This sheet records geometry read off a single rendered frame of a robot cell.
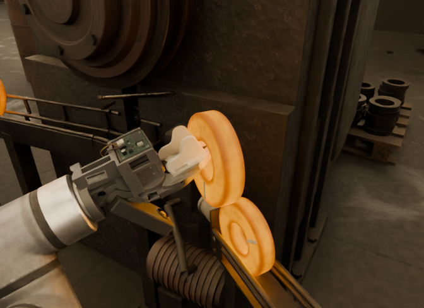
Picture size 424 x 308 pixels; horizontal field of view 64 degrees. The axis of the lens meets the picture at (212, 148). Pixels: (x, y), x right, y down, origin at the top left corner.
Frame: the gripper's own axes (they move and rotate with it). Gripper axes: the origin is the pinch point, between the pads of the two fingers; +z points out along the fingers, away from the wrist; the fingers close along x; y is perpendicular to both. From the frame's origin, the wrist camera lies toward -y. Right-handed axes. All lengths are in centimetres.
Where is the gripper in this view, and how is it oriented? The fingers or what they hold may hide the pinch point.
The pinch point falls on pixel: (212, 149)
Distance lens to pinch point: 54.3
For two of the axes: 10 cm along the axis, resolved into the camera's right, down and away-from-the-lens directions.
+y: -2.5, -7.7, -5.9
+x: -4.2, -4.6, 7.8
